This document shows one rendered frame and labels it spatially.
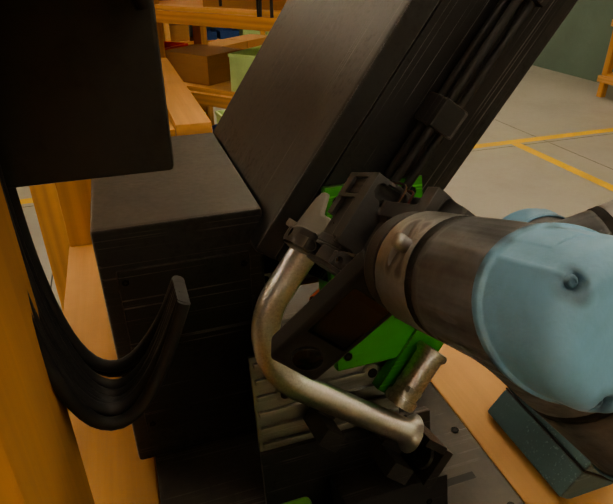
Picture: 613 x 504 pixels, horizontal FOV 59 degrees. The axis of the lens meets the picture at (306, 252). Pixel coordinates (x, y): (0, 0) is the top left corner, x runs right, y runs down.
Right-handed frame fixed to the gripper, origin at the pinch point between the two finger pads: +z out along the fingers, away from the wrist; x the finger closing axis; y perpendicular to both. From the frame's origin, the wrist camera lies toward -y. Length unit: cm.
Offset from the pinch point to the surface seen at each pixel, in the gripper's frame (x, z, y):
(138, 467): -3.7, 20.8, -35.4
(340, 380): -14.1, 5.2, -10.1
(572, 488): -43.8, -3.9, -6.6
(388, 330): -14.8, 3.1, -2.2
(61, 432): 12.6, -11.3, -20.7
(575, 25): -352, 540, 475
